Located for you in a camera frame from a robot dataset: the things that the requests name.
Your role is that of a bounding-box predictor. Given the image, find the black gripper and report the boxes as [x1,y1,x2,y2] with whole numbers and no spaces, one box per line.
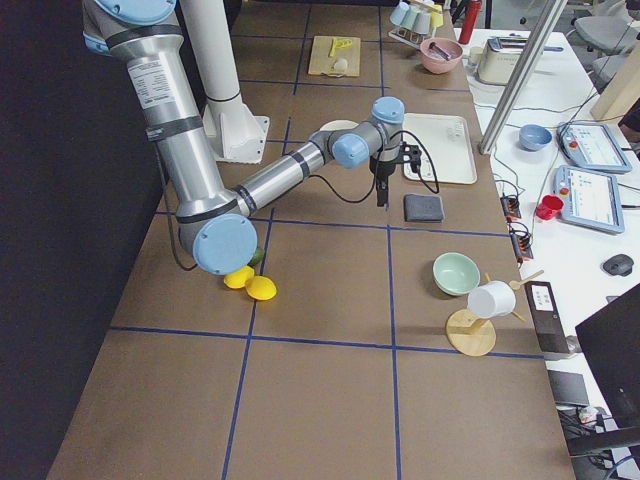
[369,156,396,207]

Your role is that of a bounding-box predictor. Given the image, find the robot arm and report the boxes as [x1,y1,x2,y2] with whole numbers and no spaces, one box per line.
[82,1,405,275]

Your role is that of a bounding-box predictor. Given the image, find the white bear tray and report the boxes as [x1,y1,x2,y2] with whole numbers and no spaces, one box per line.
[403,113,477,185]

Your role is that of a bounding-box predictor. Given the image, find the grey folded cloth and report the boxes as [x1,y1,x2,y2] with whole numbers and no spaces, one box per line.
[403,194,445,223]

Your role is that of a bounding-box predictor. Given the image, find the cream round plate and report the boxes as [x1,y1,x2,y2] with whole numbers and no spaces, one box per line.
[319,120,358,133]

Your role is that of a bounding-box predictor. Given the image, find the mint green bowl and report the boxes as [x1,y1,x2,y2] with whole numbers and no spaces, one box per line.
[432,252,480,296]

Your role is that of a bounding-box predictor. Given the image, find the pink bowl with ice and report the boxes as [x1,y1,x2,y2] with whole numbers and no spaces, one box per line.
[420,37,463,74]

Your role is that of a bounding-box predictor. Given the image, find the green lime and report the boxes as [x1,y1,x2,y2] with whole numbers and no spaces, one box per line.
[248,247,265,267]

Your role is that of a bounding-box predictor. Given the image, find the bamboo cutting board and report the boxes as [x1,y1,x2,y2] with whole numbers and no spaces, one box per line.
[308,36,361,77]

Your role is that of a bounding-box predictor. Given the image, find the white mug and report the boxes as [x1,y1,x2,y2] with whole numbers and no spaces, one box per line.
[467,280,516,319]

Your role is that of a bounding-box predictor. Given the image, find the lower yellow lemon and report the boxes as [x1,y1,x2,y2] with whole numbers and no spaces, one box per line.
[245,275,278,301]

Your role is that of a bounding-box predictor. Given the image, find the yellow lemon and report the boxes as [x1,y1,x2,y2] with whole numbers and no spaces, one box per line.
[245,275,278,301]
[223,265,255,290]

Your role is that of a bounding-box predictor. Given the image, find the blue bowl on desk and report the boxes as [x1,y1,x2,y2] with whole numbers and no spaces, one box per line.
[518,124,553,152]

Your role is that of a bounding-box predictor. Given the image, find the cream mug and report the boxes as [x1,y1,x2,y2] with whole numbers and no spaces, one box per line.
[468,46,484,66]

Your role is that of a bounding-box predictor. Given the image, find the red mug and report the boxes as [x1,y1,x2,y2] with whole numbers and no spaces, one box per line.
[535,195,564,220]

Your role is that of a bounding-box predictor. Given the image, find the wooden mug tree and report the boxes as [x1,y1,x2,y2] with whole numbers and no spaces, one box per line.
[446,270,544,357]

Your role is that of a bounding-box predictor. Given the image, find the grey cup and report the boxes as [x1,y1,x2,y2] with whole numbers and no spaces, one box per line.
[412,10,432,36]

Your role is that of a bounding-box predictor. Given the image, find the mint green cup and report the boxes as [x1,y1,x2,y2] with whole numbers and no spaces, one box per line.
[401,5,421,31]

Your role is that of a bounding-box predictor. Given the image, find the light blue cup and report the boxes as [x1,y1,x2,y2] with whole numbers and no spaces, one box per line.
[390,1,410,26]

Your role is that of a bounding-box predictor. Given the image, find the upper yellow lemon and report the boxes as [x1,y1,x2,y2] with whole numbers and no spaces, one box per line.
[223,265,255,290]

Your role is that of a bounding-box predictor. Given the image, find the cream toaster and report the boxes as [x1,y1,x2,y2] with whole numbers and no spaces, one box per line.
[476,36,527,86]

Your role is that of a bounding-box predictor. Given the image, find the yellow cup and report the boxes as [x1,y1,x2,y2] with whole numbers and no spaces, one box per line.
[430,8,444,30]

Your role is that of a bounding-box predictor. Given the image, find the red bottle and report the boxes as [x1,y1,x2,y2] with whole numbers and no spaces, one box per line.
[458,0,482,45]

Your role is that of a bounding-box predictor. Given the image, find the near teach pendant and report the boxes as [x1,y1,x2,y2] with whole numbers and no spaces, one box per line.
[553,165,625,234]

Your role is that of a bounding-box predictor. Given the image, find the teach pendant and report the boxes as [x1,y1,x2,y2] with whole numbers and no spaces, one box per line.
[553,165,625,234]
[557,121,632,174]

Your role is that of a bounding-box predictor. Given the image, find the far teach pendant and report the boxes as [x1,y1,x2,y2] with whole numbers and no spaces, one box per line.
[557,121,632,174]

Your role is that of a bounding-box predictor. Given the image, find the black box device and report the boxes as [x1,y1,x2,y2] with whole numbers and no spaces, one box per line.
[525,281,572,360]

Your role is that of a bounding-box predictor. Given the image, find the black computer mouse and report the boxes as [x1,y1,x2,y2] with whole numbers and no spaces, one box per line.
[602,254,634,277]

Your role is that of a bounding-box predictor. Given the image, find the black monitor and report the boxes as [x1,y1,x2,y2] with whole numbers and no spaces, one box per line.
[576,286,639,427]

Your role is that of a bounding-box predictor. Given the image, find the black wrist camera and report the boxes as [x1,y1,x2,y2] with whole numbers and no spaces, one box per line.
[398,142,422,174]

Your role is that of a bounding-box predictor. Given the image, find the steel scoop handle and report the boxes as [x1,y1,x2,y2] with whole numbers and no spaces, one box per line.
[428,42,451,61]

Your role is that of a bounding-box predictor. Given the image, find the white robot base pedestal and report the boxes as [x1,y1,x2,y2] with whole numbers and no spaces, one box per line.
[180,0,270,164]

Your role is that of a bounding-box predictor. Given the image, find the aluminium frame post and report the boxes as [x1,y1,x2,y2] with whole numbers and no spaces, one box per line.
[479,0,568,154]

